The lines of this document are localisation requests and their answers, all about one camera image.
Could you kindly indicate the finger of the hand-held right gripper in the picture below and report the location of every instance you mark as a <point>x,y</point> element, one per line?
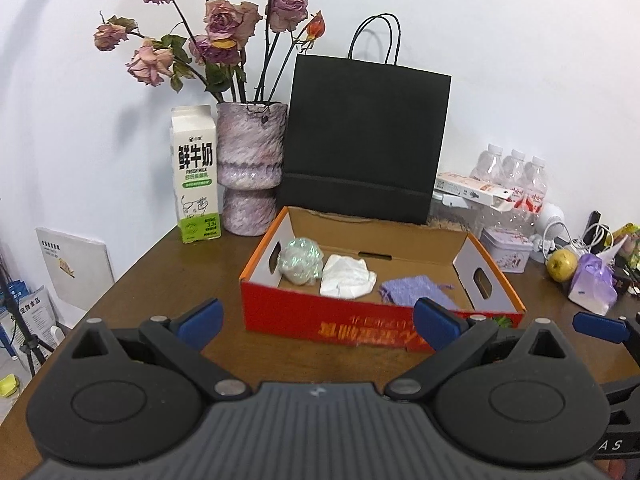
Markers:
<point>597,324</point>

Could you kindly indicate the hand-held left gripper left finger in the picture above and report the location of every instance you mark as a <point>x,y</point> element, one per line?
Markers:
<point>202,317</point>

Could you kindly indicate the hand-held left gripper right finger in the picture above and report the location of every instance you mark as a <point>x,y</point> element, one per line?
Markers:
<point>435,322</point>

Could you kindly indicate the purple knit cloth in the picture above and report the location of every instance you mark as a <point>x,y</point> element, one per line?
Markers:
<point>410,290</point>

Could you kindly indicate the red cardboard box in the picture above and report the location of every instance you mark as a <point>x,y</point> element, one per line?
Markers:
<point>300,310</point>

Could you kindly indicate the white packet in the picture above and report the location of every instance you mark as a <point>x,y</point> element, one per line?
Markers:
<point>347,277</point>

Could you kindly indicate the iridescent plastic bag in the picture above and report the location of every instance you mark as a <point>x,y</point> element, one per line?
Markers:
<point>300,260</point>

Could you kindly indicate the purple tissue pack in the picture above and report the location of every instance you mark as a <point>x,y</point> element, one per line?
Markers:
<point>592,285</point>

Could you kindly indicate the green apple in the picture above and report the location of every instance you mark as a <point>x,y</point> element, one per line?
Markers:
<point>561,265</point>

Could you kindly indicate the white charger plug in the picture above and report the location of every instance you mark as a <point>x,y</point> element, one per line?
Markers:
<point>595,240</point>

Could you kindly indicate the green snack packet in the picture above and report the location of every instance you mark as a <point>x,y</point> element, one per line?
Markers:
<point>630,245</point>

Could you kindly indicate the white tin box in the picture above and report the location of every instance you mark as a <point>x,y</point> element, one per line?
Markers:
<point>505,250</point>

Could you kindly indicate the white mini fan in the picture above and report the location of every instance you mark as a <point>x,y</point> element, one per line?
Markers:
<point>550,217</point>

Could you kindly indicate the white green milk carton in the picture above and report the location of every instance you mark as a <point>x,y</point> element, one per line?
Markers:
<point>195,185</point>

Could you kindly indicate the white board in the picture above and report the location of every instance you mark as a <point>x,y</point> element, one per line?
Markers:
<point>75,270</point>

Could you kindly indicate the white flat carton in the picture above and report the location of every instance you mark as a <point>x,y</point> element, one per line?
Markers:
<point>465,185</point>

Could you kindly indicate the purple mottled vase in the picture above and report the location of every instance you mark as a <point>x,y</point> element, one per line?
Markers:
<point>250,160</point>

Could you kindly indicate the blue printed bag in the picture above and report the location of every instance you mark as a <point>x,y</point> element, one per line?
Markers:
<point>35,310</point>

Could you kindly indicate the black light stand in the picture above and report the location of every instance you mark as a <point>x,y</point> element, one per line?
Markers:
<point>22,342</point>

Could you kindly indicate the black paper bag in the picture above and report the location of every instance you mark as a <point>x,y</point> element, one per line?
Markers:
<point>360,135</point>

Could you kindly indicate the green small case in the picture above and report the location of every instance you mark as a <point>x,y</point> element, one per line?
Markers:
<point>7,385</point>

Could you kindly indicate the dried pink rose bouquet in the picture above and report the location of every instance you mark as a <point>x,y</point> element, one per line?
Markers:
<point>225,17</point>

